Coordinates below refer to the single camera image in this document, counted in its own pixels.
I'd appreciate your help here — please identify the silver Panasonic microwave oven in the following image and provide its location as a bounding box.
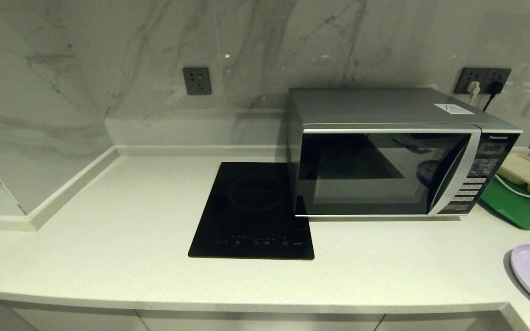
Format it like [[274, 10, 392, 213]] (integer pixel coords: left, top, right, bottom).
[[287, 87, 523, 218]]

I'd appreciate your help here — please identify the black induction cooktop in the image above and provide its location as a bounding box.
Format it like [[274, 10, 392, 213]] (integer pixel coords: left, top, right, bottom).
[[188, 161, 315, 261]]

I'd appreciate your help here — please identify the white cabinet door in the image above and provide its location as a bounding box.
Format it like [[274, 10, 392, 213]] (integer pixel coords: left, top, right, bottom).
[[135, 310, 386, 331]]

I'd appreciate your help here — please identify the white sticker label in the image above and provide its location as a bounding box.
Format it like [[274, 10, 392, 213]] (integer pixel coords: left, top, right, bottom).
[[434, 103, 475, 115]]

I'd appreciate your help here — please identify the green plastic tray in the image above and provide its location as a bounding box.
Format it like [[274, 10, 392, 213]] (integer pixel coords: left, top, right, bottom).
[[479, 175, 530, 230]]

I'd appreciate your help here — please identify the grey single wall socket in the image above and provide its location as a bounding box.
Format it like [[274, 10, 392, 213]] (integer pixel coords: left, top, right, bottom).
[[183, 68, 212, 96]]

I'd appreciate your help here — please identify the grey double wall socket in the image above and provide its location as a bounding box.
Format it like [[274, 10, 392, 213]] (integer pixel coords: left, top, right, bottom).
[[454, 68, 512, 95]]

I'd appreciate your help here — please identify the black power plug with cable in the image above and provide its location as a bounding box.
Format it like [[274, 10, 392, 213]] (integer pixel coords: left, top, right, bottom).
[[483, 82, 505, 112]]

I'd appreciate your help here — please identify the white cable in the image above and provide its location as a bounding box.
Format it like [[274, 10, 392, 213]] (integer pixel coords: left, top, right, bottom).
[[494, 175, 530, 204]]

